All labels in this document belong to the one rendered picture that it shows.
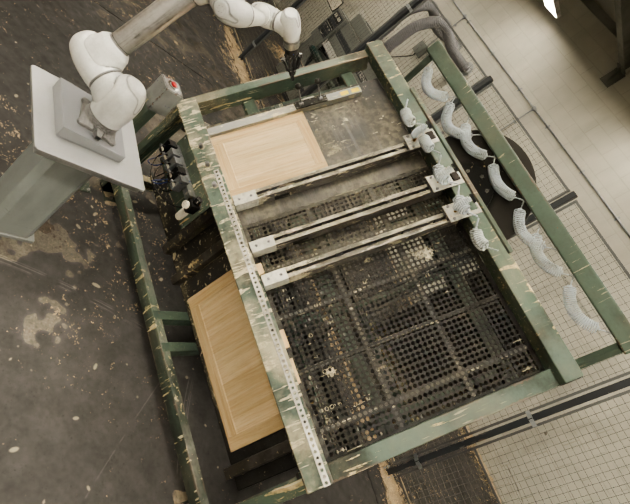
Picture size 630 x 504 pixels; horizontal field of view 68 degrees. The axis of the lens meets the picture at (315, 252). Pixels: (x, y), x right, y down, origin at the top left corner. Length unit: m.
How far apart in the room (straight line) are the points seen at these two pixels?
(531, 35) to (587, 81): 1.21
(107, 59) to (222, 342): 1.50
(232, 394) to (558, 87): 6.47
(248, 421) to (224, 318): 0.57
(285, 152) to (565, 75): 5.77
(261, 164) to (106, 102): 0.88
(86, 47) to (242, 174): 0.94
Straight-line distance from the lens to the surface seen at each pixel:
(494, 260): 2.45
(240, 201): 2.48
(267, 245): 2.34
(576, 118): 7.54
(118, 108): 2.20
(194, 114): 2.89
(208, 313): 2.77
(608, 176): 7.15
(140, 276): 2.89
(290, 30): 2.62
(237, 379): 2.62
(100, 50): 2.27
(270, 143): 2.74
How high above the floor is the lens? 2.08
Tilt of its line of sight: 23 degrees down
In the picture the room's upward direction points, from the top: 57 degrees clockwise
